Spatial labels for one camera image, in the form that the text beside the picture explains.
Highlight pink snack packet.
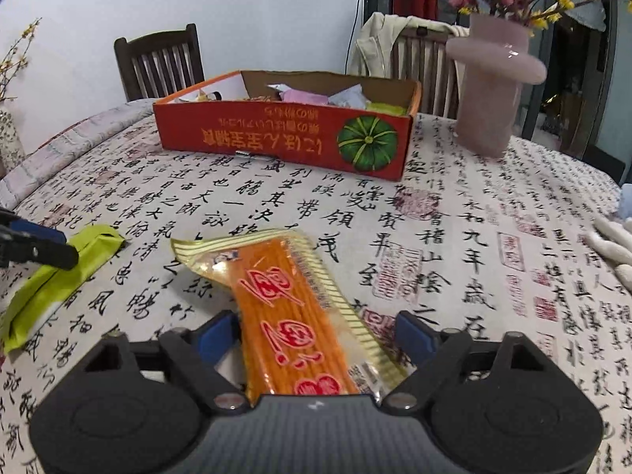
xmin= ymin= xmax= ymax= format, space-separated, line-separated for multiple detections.
xmin=280 ymin=89 xmax=329 ymax=106

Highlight orange cardboard snack box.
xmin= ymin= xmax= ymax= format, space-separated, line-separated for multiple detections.
xmin=153 ymin=70 xmax=422 ymax=181

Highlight pink glass vase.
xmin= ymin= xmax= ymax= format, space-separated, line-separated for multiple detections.
xmin=446 ymin=14 xmax=547 ymax=158

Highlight calligraphy print tablecloth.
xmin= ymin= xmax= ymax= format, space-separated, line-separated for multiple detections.
xmin=1 ymin=115 xmax=631 ymax=473

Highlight lime green snack packet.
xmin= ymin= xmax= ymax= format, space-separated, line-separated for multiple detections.
xmin=1 ymin=225 xmax=125 ymax=354

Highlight beige jacket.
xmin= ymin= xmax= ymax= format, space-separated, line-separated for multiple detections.
xmin=348 ymin=12 xmax=469 ymax=78

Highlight white cloth gloves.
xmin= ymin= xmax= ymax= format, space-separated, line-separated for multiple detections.
xmin=585 ymin=217 xmax=632 ymax=291

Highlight orange gold snack packet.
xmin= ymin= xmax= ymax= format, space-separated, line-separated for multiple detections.
xmin=170 ymin=229 xmax=405 ymax=403

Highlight dark wooden chair left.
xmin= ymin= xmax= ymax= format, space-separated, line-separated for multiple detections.
xmin=113 ymin=24 xmax=205 ymax=102

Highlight patterned vase with flowers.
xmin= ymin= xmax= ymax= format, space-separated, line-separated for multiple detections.
xmin=0 ymin=17 xmax=42 ymax=177

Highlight blue plastic bag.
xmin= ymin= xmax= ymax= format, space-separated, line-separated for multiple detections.
xmin=617 ymin=183 xmax=632 ymax=220

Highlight wooden chair with jacket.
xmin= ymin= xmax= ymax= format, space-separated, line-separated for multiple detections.
xmin=391 ymin=26 xmax=461 ymax=119

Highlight pink patterned blanket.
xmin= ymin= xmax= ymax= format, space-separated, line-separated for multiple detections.
xmin=1 ymin=98 xmax=153 ymax=210

